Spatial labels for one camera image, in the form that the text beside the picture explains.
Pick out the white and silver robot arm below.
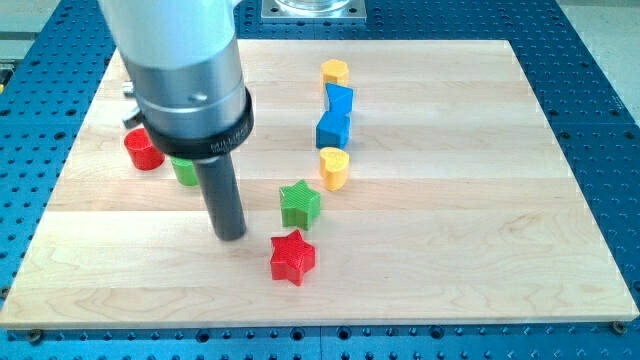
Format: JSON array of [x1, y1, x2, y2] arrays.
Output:
[[99, 0, 254, 159]]

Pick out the green star block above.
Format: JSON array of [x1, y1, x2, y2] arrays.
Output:
[[279, 180, 321, 230]]

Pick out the red star block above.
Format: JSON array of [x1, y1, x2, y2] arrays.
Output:
[[270, 230, 316, 286]]

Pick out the yellow heart block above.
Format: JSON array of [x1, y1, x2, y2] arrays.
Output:
[[319, 147, 350, 191]]

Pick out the blue cube block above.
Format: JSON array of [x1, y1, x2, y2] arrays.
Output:
[[316, 111, 351, 149]]

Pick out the light wooden board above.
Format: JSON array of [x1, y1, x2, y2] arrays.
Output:
[[1, 40, 639, 329]]

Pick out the blue triangle block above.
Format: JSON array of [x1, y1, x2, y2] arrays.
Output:
[[324, 82, 354, 115]]

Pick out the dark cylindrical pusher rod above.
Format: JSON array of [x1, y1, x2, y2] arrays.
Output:
[[194, 154, 246, 241]]

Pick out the green cylinder block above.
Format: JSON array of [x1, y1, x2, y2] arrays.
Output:
[[170, 157, 199, 186]]

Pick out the red cylinder block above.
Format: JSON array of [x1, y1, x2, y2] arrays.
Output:
[[124, 128, 165, 171]]

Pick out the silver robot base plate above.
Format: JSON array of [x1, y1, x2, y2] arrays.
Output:
[[261, 0, 367, 22]]

